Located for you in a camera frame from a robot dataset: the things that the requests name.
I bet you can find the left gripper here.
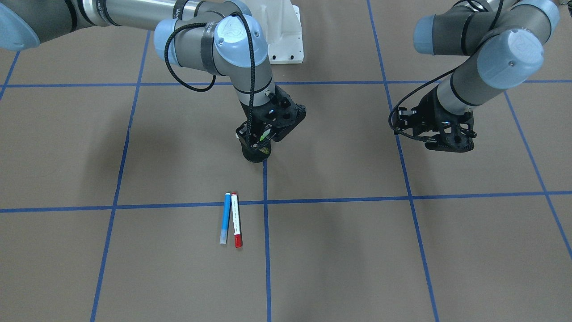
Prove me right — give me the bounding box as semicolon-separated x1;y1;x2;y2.
416;87;474;153

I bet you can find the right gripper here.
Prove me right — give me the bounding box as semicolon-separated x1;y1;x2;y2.
236;96;301;149

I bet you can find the blue highlighter pen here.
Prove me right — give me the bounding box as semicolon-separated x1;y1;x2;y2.
219;192;231;245

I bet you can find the red marker pen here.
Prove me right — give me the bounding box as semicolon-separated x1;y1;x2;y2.
231;192;243;248

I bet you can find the green highlighter pen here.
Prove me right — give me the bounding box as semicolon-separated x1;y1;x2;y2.
259;129;270;141

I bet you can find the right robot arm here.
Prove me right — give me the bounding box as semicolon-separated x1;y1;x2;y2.
1;0;306;155

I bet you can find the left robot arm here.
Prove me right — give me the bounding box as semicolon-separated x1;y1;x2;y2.
407;0;560;153

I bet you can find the black mesh pen cup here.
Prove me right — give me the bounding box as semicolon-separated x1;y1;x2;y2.
241;136;272;163

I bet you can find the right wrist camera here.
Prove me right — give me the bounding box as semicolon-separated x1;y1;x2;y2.
263;86;307;127

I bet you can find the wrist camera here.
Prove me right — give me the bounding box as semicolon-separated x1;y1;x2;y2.
263;86;307;127
391;106;430;136

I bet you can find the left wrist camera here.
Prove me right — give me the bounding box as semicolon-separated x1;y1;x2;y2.
391;106;430;136

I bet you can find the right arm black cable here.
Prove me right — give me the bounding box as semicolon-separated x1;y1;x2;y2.
164;13;256;148

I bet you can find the white pedestal base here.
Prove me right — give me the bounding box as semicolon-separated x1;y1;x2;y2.
264;0;305;64

